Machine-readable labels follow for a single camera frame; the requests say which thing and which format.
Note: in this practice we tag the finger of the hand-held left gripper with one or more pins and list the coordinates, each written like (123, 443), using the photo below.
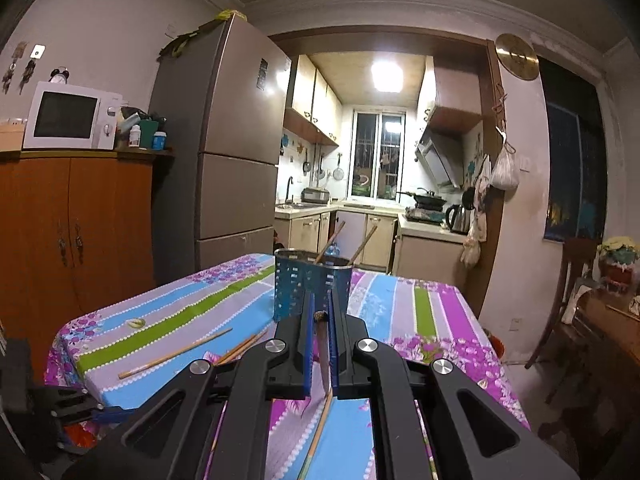
(107, 413)

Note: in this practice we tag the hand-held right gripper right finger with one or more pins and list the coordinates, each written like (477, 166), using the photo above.
(333, 345)

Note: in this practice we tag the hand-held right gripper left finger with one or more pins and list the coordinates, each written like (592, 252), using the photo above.
(308, 345)

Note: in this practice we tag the wooden chopstick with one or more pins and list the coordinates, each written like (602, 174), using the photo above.
(317, 435)
(240, 350)
(252, 344)
(362, 246)
(330, 242)
(175, 354)

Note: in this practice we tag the blue perforated utensil holder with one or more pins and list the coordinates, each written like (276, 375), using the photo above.
(295, 285)

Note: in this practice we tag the small pale object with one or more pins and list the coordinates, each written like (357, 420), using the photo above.
(135, 323)

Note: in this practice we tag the floral striped tablecloth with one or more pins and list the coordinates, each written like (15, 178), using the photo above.
(165, 321)

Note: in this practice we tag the lower kitchen cabinets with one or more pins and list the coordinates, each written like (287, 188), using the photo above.
(345, 235)

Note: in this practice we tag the kitchen cabinets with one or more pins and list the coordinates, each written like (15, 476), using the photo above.
(345, 235)
(312, 100)

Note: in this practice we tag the silver countertop appliance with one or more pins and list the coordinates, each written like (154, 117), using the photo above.
(315, 195)

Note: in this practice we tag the orange wooden cabinet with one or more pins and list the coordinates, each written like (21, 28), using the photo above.
(75, 240)

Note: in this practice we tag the black wok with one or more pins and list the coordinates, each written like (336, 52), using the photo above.
(425, 199)

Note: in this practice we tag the electric kettle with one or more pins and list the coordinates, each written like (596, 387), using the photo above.
(457, 219)

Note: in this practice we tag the hanging pale cloth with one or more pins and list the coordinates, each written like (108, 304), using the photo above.
(477, 220)

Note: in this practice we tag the kitchen window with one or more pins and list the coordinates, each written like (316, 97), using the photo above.
(378, 152)

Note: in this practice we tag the grey refrigerator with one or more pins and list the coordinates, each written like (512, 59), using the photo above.
(225, 150)

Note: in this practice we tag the dark wooden chair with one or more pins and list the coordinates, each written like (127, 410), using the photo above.
(570, 310)

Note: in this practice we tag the upper kitchen cabinets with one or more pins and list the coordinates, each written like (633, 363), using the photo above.
(312, 100)

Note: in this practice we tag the hanging white plastic bag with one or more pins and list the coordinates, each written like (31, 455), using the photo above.
(505, 170)

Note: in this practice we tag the blue lidded jar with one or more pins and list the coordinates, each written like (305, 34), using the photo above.
(159, 141)

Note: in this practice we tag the green cup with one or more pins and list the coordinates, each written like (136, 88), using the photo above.
(148, 135)

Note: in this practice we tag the white microwave oven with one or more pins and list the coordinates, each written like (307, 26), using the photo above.
(67, 116)

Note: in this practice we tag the white bottle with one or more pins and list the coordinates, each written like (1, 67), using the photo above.
(134, 136)

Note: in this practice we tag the square ceiling light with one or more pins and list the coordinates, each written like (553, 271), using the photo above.
(387, 77)

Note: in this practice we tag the refrigerator sticker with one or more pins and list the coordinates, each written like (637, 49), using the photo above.
(262, 75)

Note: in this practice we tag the dark wooden side table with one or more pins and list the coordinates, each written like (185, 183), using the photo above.
(610, 340)

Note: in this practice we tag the potted yellow flowers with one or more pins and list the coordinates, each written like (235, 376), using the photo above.
(619, 257)

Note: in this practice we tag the dark window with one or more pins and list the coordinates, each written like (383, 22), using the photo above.
(572, 150)

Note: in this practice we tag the hanging key bunch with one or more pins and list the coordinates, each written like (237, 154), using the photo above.
(17, 70)

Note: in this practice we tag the green bags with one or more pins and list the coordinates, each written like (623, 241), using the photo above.
(200, 30)

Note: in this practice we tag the gold round wall clock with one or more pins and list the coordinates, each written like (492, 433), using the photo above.
(517, 56)

